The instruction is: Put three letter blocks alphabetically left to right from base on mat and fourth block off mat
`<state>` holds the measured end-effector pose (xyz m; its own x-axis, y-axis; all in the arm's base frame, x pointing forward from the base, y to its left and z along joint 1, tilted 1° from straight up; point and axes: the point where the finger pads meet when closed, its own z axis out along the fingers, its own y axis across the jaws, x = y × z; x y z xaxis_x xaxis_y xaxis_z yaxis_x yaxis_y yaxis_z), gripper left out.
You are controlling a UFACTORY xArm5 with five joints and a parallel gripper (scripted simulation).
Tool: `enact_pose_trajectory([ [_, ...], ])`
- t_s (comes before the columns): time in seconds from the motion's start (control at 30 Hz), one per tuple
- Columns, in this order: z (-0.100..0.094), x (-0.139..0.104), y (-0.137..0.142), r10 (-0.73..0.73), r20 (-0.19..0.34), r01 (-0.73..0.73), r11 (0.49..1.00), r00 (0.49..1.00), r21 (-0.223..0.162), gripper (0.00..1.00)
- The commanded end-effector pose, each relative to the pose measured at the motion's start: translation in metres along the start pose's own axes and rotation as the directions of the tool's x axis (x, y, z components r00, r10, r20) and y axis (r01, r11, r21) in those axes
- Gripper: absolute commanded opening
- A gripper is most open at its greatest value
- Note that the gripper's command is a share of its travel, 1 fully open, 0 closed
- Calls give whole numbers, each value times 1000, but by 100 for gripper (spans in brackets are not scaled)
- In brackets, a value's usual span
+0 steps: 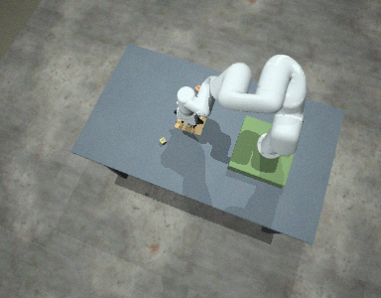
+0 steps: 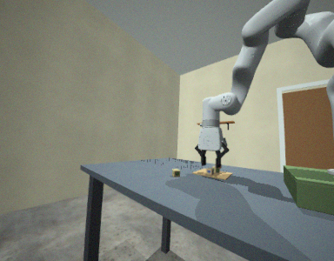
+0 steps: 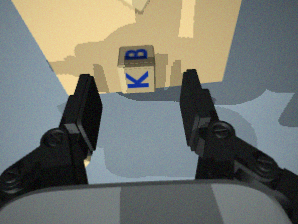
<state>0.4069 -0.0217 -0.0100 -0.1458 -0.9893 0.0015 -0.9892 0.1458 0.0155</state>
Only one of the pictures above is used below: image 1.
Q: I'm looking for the beige flat mat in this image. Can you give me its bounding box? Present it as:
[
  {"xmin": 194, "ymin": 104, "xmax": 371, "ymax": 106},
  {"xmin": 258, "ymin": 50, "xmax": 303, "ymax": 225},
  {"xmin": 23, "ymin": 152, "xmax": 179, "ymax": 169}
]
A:
[{"xmin": 175, "ymin": 117, "xmax": 207, "ymax": 135}]

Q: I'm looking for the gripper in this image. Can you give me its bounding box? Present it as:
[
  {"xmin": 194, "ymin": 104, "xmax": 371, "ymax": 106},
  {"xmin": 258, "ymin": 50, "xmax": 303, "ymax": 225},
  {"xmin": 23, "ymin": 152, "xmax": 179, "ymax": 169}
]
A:
[{"xmin": 174, "ymin": 107, "xmax": 203, "ymax": 127}]

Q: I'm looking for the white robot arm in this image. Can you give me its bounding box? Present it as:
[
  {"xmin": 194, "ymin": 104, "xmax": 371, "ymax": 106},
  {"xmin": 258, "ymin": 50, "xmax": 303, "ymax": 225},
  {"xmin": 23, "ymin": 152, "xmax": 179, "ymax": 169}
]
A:
[{"xmin": 176, "ymin": 55, "xmax": 307, "ymax": 159}]

